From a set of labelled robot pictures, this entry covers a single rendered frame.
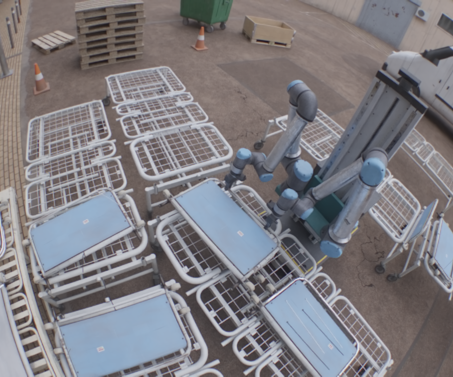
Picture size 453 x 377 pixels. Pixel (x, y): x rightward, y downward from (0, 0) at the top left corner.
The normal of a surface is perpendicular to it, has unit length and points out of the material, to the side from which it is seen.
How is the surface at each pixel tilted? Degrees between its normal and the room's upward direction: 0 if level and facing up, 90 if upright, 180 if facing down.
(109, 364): 8
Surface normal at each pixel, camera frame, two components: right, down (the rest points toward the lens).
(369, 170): -0.60, 0.44
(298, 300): 0.24, -0.64
